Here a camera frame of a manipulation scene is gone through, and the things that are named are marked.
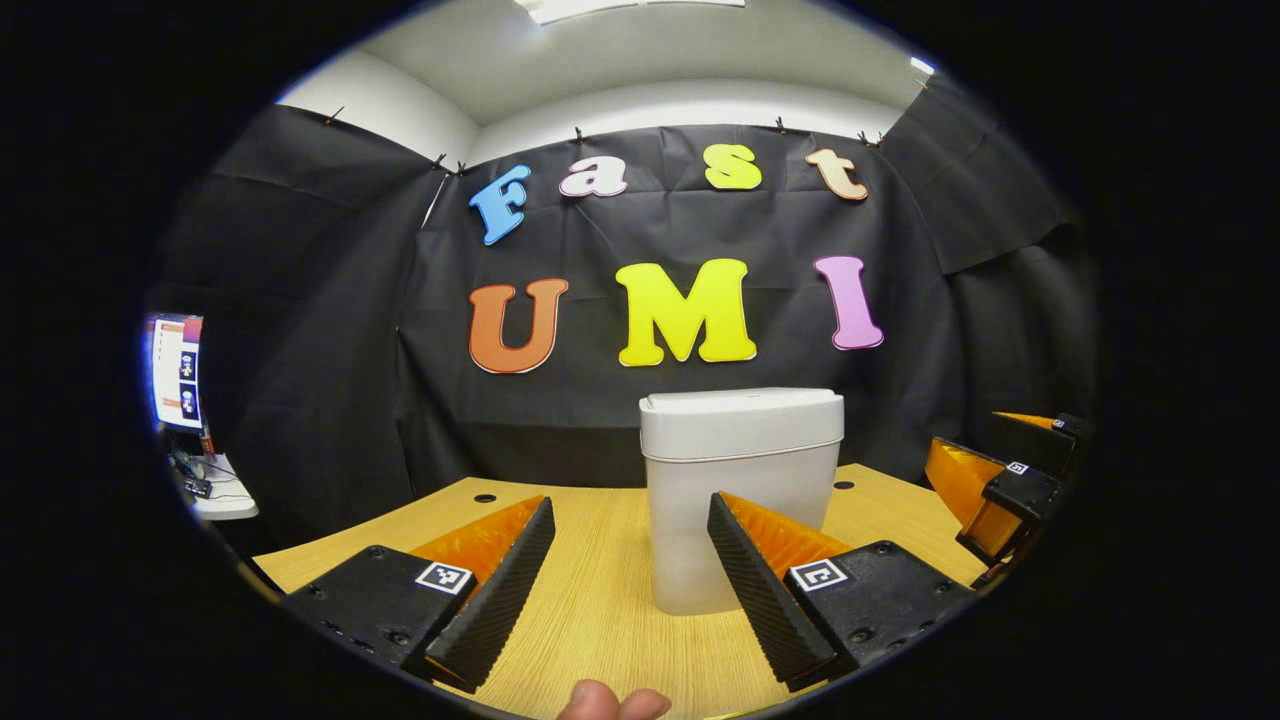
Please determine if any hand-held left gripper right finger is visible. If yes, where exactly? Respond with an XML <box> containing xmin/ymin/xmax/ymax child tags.
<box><xmin>707</xmin><ymin>491</ymin><xmax>979</xmax><ymax>693</ymax></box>

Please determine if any white side desk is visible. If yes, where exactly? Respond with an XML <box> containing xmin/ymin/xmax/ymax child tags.
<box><xmin>175</xmin><ymin>452</ymin><xmax>261</xmax><ymax>523</ymax></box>

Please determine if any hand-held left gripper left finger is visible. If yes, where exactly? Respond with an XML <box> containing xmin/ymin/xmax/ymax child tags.
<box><xmin>283</xmin><ymin>495</ymin><xmax>557</xmax><ymax>694</ymax></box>

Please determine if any black backdrop cloth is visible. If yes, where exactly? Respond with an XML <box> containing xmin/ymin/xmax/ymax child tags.
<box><xmin>150</xmin><ymin>75</ymin><xmax>1101</xmax><ymax>546</ymax></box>

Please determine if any wooden desktop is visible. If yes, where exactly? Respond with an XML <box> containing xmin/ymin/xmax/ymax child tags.
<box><xmin>250</xmin><ymin>462</ymin><xmax>991</xmax><ymax>720</ymax></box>

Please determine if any white desktop garbage bin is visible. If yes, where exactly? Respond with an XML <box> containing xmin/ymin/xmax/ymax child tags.
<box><xmin>639</xmin><ymin>388</ymin><xmax>846</xmax><ymax>616</ymax></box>

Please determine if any long ceiling light panel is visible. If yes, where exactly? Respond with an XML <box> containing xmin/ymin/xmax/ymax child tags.
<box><xmin>515</xmin><ymin>0</ymin><xmax>746</xmax><ymax>26</ymax></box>

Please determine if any computer monitor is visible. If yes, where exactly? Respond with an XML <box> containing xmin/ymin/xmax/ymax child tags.
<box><xmin>145</xmin><ymin>312</ymin><xmax>206</xmax><ymax>433</ymax></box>

